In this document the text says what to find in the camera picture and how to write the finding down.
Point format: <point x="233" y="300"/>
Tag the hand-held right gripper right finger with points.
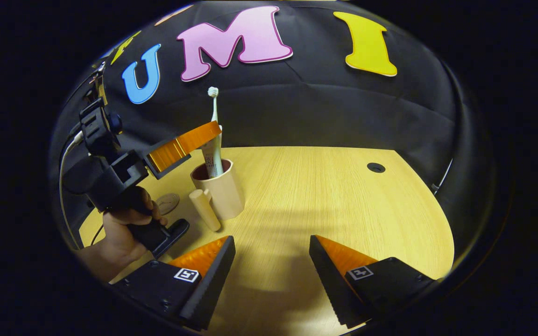
<point x="327" y="280"/>

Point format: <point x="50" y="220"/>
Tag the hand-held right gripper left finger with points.
<point x="213" y="284"/>

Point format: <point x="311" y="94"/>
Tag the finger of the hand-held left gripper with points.
<point x="171" y="154"/>

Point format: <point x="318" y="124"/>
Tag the white toothpaste tube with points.
<point x="213" y="161"/>

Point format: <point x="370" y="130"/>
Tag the round cork coaster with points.
<point x="167" y="204"/>

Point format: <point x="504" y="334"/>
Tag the light blue toothbrush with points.
<point x="214" y="105"/>

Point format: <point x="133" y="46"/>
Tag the wooden desktop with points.
<point x="320" y="200"/>

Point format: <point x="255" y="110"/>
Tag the black desk grommet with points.
<point x="376" y="167"/>

